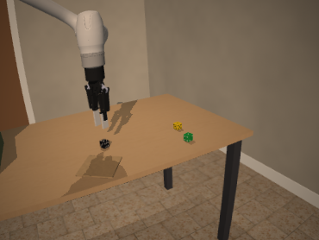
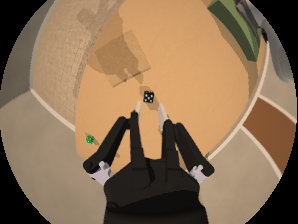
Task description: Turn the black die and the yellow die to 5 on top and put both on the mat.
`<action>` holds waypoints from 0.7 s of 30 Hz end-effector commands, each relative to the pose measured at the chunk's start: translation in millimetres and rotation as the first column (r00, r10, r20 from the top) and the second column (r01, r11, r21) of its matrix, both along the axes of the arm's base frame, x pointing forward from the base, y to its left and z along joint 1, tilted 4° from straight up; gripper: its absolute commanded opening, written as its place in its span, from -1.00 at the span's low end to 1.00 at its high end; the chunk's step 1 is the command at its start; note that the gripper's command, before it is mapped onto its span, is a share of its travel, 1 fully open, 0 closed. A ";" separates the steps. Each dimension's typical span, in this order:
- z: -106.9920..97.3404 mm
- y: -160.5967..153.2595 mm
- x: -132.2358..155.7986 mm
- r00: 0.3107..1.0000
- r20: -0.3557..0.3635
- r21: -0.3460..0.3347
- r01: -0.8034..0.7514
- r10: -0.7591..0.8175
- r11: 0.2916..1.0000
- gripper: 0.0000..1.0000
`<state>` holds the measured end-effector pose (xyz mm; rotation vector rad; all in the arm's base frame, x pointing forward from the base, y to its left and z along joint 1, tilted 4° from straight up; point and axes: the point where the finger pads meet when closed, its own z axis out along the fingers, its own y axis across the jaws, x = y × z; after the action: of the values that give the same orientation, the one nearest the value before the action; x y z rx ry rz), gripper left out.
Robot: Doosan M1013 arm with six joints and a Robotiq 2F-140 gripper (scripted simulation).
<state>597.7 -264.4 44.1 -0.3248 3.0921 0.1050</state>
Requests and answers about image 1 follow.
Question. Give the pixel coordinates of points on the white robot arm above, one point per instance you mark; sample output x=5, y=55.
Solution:
x=88, y=27

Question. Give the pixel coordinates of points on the green die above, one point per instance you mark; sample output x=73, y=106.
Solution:
x=188, y=137

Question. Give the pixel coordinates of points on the yellow die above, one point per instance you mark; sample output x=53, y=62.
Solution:
x=177, y=125

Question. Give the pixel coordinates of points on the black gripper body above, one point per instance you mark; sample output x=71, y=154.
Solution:
x=95, y=76

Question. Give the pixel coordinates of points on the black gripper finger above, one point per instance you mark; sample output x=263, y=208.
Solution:
x=93, y=104
x=103, y=105

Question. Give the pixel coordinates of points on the black die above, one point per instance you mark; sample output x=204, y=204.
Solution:
x=104, y=143

